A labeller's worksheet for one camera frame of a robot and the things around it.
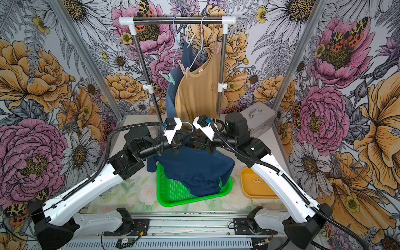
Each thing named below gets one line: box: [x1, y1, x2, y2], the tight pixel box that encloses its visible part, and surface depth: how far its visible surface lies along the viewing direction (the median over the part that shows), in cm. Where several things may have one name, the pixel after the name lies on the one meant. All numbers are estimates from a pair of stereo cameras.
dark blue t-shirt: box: [146, 145, 236, 198], surface depth 86 cm
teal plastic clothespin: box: [158, 70, 176, 85], surface depth 63 cm
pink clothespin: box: [178, 59, 190, 78], surface depth 62 cm
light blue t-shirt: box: [165, 42, 195, 118], surface depth 65 cm
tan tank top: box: [174, 48, 221, 130], surface depth 75 cm
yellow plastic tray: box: [240, 167, 280, 199], surface depth 88 cm
